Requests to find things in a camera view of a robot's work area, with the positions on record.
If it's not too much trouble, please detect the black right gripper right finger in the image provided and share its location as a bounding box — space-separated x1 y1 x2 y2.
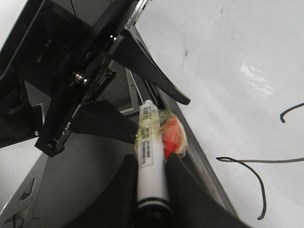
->
165 153 249 228

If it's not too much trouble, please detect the white whiteboard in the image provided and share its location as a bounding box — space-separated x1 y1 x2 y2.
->
136 0 304 228

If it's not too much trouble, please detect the white black whiteboard marker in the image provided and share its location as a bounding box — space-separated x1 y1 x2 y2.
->
135 100 173 215

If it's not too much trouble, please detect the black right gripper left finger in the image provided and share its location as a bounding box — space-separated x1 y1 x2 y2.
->
65 154 138 228

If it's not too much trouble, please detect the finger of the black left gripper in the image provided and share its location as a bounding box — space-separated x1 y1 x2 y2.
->
109 29 190 105
71 100 138 144

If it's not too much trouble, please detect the red magnet taped to marker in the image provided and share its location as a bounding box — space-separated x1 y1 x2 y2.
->
159 110 188 160

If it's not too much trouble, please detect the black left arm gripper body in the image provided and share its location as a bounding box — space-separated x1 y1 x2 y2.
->
0 0 138 157

